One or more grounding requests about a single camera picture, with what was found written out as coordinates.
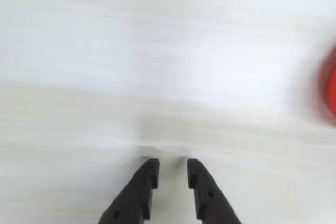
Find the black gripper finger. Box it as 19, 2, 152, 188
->
187, 158, 243, 224
97, 158, 160, 224

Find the red rubber duck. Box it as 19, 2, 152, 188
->
313, 48, 336, 125

